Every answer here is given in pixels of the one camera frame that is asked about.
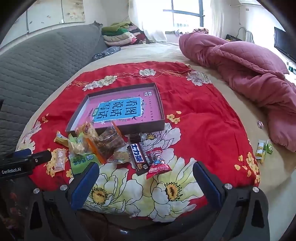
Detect grey quilted headboard cover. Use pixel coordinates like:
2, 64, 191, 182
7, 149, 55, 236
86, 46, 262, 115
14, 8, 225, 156
0, 21, 109, 158

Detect black bag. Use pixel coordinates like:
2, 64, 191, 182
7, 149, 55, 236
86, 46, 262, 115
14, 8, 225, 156
225, 34, 243, 42

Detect small yellow packet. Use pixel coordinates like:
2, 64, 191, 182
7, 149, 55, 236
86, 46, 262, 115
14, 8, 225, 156
255, 139, 268, 164

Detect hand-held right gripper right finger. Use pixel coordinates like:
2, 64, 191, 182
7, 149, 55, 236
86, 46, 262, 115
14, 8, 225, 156
192, 161, 271, 241

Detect green snack packet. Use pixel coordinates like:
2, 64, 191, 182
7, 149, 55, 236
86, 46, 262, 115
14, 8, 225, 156
69, 153, 102, 176

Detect dark patterned pillow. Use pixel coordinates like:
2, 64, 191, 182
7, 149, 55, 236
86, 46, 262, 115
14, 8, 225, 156
92, 46, 121, 61

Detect white and pink snack packet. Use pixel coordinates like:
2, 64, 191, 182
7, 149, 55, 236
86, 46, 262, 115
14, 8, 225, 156
49, 148, 69, 172

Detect red snack packet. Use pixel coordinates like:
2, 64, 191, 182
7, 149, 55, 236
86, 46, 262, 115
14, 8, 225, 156
146, 149, 173, 179

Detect yellow-green clear snack packet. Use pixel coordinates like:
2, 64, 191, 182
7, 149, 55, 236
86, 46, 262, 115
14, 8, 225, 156
69, 136, 87, 155

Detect brown cake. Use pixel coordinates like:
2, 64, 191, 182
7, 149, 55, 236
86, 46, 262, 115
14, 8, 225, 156
128, 132, 151, 142

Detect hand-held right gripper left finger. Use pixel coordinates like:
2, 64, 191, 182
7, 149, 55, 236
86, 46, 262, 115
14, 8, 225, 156
23, 162, 101, 241

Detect stack of folded clothes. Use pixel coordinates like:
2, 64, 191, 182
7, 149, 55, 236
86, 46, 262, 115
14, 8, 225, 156
102, 21, 153, 47

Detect black television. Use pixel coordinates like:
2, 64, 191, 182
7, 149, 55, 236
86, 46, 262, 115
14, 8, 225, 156
274, 27, 296, 63

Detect pink quilt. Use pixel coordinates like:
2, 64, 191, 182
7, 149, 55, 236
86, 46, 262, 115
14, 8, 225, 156
179, 32, 296, 153

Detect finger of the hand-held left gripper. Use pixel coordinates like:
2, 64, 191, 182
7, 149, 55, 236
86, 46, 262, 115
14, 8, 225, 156
29, 150, 53, 166
13, 148, 32, 159

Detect window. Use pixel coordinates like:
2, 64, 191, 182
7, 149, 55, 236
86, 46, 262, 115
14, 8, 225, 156
163, 0, 205, 30

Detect white air conditioner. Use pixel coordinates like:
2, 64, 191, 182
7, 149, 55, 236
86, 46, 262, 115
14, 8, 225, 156
230, 0, 260, 6

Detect red floral blanket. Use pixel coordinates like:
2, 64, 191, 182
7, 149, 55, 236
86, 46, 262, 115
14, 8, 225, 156
15, 61, 260, 219

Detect cardboard box with pink print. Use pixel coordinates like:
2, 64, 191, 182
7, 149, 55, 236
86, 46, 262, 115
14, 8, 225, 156
65, 83, 165, 138

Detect clear mooncake packet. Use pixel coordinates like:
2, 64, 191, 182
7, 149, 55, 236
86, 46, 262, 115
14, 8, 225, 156
107, 151, 131, 164

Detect yellow snack packet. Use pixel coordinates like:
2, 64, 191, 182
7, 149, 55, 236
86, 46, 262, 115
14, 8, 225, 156
54, 131, 70, 147

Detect floral wall picture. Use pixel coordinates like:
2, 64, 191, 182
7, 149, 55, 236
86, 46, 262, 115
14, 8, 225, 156
25, 0, 86, 33

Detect dark chocolate bar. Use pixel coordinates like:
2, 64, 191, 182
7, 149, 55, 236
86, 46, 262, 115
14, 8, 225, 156
128, 142, 151, 176

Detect orange-edged clear snack packet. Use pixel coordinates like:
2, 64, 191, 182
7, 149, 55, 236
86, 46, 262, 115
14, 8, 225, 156
87, 122, 127, 164

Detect white sheer curtain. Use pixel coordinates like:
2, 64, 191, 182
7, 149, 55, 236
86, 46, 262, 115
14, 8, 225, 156
128, 0, 174, 44

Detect clear popcorn packet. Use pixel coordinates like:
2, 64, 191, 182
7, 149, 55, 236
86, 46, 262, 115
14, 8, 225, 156
75, 122, 99, 144

